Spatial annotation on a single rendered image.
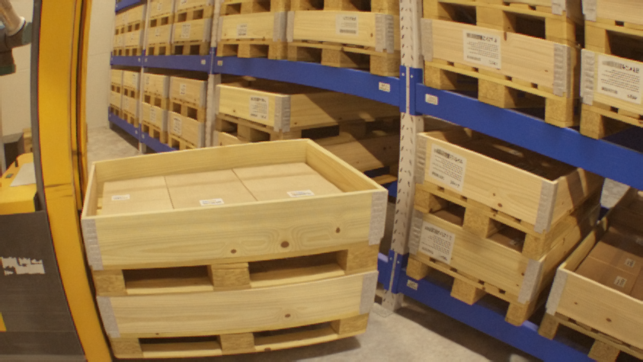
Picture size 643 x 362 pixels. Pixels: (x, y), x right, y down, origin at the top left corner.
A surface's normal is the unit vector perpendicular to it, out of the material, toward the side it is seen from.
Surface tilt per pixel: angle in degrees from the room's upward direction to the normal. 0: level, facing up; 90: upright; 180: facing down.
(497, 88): 90
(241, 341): 90
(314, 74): 90
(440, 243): 90
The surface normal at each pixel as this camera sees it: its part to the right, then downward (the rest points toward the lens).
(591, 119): -0.80, 0.17
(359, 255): 0.36, 0.31
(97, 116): 0.62, 0.27
